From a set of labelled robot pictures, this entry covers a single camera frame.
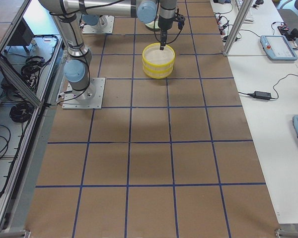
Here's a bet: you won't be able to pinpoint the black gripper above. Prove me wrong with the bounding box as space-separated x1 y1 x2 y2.
158 8 175 51

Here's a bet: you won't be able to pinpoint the yellow steamer layer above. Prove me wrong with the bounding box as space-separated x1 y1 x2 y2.
142 43 175 71
142 65 173 79

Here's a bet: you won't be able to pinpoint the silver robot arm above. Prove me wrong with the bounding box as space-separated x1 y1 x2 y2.
40 0 178 109
82 14 108 29

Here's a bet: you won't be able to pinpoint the light green plate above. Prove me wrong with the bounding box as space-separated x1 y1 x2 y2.
145 21 160 31

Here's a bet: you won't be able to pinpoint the far teach pendant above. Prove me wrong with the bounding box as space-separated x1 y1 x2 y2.
260 35 298 61

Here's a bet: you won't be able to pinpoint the black power adapter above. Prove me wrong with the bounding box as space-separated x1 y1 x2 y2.
247 91 272 100

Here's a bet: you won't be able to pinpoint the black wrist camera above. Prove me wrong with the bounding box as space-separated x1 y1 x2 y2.
176 14 185 31

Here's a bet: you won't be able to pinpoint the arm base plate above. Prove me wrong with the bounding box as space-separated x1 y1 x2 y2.
82 15 115 35
62 78 106 110

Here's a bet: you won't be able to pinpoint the aluminium frame post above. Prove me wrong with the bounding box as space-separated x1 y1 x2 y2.
223 0 253 57

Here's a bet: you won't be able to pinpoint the coiled black cables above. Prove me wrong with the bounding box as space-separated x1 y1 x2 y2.
9 101 33 122

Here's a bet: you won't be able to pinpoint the aluminium side rail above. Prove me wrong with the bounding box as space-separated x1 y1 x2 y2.
0 53 43 108

